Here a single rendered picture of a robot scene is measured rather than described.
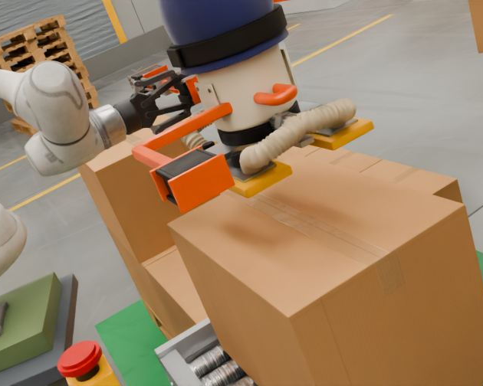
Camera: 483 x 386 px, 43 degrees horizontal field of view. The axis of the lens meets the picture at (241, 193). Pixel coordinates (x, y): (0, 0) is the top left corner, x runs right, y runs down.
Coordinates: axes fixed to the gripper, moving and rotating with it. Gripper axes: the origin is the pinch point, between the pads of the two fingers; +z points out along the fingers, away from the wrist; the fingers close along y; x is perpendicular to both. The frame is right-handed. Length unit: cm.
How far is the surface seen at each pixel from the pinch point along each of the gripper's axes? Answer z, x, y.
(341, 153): 78, -77, 69
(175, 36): -10.6, 28.2, -15.4
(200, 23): -7.7, 34.3, -16.5
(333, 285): -10, 56, 29
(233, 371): -21, 6, 70
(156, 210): -4, -79, 53
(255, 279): -18, 41, 29
